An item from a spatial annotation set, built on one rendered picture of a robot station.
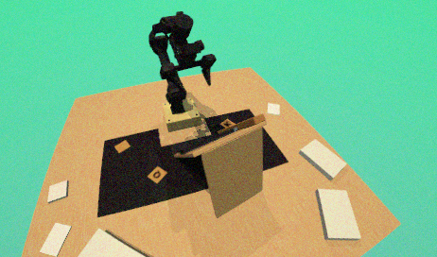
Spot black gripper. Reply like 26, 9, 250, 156
160, 43, 217, 94

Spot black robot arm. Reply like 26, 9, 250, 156
149, 11, 205, 114

